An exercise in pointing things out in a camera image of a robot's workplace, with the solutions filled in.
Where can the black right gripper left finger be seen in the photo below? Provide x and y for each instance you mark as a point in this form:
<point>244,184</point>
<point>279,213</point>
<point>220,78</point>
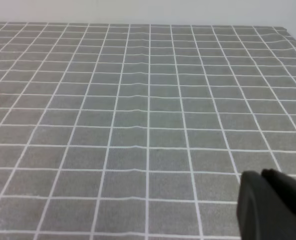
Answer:
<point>261,214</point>

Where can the grey checked tablecloth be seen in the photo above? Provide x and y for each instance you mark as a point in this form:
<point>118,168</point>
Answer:
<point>139,131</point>

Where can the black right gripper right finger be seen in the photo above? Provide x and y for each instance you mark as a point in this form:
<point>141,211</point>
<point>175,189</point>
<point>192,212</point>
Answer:
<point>283,185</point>

